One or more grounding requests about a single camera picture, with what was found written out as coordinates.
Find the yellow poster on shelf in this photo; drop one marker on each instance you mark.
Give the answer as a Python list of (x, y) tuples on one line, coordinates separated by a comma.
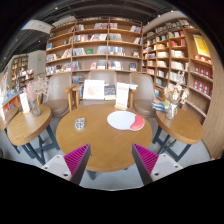
[(201, 46)]

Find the wooden bookshelf right wall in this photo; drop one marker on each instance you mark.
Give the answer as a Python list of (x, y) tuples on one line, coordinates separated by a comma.
[(169, 48)]

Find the white standing sign left table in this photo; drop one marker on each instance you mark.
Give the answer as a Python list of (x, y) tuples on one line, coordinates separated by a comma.
[(24, 103)]

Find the beige armchair middle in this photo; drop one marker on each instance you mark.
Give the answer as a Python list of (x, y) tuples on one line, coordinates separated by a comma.
[(108, 76)]

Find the round wooden left table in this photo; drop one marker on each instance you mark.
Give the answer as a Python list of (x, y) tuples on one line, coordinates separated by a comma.
[(24, 130)]

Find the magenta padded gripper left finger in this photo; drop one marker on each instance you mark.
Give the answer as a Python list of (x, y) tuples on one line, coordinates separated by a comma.
[(71, 166)]

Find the wooden bookshelf wall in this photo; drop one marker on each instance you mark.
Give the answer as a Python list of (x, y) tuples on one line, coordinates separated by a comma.
[(169, 48), (97, 43)]

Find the beige armchair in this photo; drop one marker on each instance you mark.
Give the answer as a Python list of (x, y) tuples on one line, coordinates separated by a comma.
[(145, 95), (57, 99), (108, 76)]

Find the round wooden right table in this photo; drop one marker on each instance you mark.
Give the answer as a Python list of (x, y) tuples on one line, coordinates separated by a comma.
[(184, 127)]

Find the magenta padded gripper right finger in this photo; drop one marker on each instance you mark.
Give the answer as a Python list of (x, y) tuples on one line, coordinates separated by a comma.
[(152, 166)]

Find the beige armchair left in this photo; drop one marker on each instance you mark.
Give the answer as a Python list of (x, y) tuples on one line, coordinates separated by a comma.
[(57, 99)]

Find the round wooden centre table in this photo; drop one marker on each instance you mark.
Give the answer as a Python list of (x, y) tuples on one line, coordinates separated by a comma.
[(111, 149)]

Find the dark book on chair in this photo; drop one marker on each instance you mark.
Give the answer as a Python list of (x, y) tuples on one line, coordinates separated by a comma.
[(109, 92)]

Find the glass vase with dried flowers left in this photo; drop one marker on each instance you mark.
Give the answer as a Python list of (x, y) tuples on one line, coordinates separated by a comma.
[(33, 90)]

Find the wooden bookshelf back wall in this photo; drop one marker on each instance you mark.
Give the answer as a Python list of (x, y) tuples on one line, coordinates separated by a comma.
[(97, 43)]

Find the round wooden table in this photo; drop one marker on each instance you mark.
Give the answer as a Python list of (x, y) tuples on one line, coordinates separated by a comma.
[(24, 130), (184, 127), (111, 149)]

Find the white and red mouse pad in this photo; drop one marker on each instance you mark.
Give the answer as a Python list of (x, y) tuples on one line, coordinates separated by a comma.
[(125, 120)]

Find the glass vase with dried flowers right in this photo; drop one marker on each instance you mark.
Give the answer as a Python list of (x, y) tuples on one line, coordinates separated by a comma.
[(176, 95)]

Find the stack of books right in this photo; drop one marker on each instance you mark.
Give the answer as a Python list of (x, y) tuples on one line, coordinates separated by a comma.
[(158, 105)]

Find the glass vase with dried flowers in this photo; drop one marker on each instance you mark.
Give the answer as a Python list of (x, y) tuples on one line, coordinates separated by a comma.
[(33, 90), (176, 95)]

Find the white display card centre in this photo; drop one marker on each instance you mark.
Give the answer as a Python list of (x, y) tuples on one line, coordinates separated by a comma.
[(93, 90)]

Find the beige armchair right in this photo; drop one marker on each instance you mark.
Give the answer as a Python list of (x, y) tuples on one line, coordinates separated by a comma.
[(145, 95)]

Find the white standing sign right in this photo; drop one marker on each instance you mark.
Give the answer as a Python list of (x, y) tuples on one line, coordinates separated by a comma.
[(122, 92)]

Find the wooden bookshelf far left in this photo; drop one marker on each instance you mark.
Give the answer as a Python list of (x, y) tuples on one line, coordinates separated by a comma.
[(20, 73)]

